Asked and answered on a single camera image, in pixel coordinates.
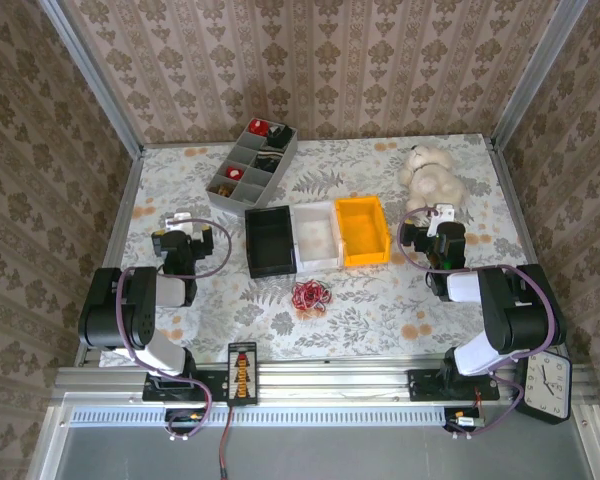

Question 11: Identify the yellow plastic bin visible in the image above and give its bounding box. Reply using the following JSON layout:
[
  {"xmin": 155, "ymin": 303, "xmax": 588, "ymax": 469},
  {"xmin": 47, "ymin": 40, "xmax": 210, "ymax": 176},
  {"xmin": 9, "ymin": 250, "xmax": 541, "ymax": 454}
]
[{"xmin": 333, "ymin": 195, "xmax": 392, "ymax": 270}]

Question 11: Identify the black plastic bin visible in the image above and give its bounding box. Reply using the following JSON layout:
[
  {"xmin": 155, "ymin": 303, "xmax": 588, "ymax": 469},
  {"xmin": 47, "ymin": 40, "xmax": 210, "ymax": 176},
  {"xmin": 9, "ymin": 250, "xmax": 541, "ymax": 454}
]
[{"xmin": 243, "ymin": 204, "xmax": 300, "ymax": 280}]

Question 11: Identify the grey compartment organizer tray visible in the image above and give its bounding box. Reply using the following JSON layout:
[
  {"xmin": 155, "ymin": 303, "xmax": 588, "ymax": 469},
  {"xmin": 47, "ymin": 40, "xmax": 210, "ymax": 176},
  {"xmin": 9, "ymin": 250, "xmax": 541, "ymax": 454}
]
[{"xmin": 205, "ymin": 118, "xmax": 300, "ymax": 209}]

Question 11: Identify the white plastic bin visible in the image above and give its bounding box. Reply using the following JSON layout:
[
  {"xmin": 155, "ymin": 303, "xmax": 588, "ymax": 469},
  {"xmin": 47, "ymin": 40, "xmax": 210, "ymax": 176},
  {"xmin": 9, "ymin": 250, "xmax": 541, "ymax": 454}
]
[{"xmin": 288, "ymin": 201, "xmax": 345, "ymax": 274}]

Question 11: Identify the red cable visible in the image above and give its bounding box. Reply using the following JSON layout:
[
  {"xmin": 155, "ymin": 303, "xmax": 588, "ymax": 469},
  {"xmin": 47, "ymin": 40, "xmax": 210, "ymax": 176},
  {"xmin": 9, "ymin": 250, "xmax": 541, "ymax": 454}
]
[{"xmin": 290, "ymin": 279, "xmax": 333, "ymax": 314}]

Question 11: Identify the white teddy bear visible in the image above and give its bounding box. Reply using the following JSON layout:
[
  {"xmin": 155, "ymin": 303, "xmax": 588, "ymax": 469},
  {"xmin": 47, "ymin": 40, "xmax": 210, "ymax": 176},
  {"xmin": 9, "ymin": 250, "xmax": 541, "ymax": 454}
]
[{"xmin": 397, "ymin": 143, "xmax": 470, "ymax": 217}]

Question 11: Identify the floral tablecloth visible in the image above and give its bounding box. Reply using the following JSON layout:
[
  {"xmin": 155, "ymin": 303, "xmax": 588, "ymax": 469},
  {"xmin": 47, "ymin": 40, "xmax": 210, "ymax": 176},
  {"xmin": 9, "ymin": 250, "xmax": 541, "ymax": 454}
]
[{"xmin": 102, "ymin": 133, "xmax": 536, "ymax": 360}]

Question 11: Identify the black striped item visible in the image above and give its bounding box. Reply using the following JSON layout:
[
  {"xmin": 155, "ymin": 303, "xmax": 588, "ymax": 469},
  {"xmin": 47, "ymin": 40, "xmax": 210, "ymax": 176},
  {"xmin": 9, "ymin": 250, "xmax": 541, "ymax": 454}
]
[{"xmin": 254, "ymin": 149, "xmax": 281, "ymax": 174}]

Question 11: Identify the black boxy item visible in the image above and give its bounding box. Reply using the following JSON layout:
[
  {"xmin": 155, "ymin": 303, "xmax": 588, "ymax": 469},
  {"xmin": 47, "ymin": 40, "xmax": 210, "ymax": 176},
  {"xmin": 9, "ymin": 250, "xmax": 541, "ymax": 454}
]
[{"xmin": 267, "ymin": 124, "xmax": 294, "ymax": 149}]

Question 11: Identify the black power distribution board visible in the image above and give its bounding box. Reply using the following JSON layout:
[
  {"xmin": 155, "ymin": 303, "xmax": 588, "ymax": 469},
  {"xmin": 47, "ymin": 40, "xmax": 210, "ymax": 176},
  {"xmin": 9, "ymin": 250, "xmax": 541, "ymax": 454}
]
[{"xmin": 227, "ymin": 341, "xmax": 259, "ymax": 406}]

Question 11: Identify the black yellow power connector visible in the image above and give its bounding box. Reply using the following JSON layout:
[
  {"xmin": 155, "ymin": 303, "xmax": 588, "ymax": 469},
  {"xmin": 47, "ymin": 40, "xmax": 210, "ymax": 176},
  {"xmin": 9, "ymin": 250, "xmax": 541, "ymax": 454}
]
[
  {"xmin": 163, "ymin": 408, "xmax": 207, "ymax": 434},
  {"xmin": 443, "ymin": 407, "xmax": 487, "ymax": 434}
]

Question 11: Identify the black framed white clock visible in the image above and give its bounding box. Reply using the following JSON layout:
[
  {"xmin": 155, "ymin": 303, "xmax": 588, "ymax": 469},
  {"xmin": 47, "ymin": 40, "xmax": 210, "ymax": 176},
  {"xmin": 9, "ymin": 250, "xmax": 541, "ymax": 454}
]
[{"xmin": 515, "ymin": 349, "xmax": 573, "ymax": 426}]

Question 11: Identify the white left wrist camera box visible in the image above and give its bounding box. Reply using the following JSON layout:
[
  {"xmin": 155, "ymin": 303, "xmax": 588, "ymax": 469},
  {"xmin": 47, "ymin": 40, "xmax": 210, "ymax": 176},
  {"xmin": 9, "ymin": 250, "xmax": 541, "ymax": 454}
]
[{"xmin": 163, "ymin": 211, "xmax": 202, "ymax": 235}]

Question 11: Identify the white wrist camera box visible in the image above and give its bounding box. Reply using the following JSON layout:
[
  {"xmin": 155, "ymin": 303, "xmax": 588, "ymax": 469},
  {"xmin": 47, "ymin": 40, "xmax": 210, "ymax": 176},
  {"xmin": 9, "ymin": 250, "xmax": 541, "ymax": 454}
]
[
  {"xmin": 426, "ymin": 202, "xmax": 457, "ymax": 237},
  {"xmin": 163, "ymin": 211, "xmax": 202, "ymax": 235}
]

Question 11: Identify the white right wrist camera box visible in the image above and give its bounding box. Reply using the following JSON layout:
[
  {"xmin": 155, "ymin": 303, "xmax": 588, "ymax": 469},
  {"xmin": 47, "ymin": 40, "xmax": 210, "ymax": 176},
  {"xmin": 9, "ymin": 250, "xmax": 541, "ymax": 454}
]
[{"xmin": 426, "ymin": 202, "xmax": 457, "ymax": 237}]

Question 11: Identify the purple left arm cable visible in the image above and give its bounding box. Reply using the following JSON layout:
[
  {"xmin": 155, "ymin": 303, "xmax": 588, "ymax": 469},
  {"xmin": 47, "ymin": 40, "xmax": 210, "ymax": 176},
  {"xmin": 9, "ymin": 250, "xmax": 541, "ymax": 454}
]
[{"xmin": 117, "ymin": 217, "xmax": 233, "ymax": 442}]

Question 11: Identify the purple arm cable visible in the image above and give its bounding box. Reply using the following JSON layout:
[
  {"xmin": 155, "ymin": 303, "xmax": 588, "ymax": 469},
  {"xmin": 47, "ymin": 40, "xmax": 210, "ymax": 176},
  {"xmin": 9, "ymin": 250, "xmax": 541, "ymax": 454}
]
[
  {"xmin": 398, "ymin": 206, "xmax": 567, "ymax": 441},
  {"xmin": 117, "ymin": 217, "xmax": 233, "ymax": 442}
]

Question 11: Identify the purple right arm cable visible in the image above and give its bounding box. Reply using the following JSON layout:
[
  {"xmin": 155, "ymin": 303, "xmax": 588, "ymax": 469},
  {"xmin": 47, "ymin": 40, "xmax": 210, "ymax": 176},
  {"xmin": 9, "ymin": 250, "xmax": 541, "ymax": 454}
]
[{"xmin": 398, "ymin": 206, "xmax": 567, "ymax": 441}]

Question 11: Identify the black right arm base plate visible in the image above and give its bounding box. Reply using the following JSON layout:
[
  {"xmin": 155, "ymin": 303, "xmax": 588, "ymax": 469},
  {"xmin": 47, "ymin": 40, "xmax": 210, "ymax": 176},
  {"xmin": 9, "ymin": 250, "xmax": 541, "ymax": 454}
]
[{"xmin": 407, "ymin": 368, "xmax": 500, "ymax": 403}]

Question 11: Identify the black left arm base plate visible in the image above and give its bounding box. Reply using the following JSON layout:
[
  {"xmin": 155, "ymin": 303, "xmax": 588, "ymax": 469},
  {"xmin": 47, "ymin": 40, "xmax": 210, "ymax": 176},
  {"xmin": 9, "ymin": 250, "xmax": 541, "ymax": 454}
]
[{"xmin": 142, "ymin": 369, "xmax": 214, "ymax": 404}]

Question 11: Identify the aluminium mounting rail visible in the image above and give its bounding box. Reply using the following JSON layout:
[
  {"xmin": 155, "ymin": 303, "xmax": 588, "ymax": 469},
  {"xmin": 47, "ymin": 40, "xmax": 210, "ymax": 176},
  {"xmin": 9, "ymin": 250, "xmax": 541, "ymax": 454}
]
[{"xmin": 54, "ymin": 362, "xmax": 596, "ymax": 407}]

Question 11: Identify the aluminium frame post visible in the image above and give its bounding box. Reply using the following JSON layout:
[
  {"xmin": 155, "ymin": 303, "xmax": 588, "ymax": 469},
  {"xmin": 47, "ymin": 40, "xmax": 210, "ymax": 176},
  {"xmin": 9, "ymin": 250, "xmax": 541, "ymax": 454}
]
[
  {"xmin": 489, "ymin": 0, "xmax": 589, "ymax": 151},
  {"xmin": 37, "ymin": 0, "xmax": 146, "ymax": 157}
]

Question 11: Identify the slotted grey cable duct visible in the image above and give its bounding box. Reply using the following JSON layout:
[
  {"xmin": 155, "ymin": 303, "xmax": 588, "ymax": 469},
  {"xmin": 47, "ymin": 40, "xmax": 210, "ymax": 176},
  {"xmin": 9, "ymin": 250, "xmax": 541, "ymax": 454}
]
[{"xmin": 69, "ymin": 405, "xmax": 449, "ymax": 429}]

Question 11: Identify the red and black power wire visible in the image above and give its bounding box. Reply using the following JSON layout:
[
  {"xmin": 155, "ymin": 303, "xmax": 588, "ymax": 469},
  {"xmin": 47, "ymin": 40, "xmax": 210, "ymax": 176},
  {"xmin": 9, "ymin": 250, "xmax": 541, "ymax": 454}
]
[{"xmin": 218, "ymin": 403, "xmax": 236, "ymax": 480}]

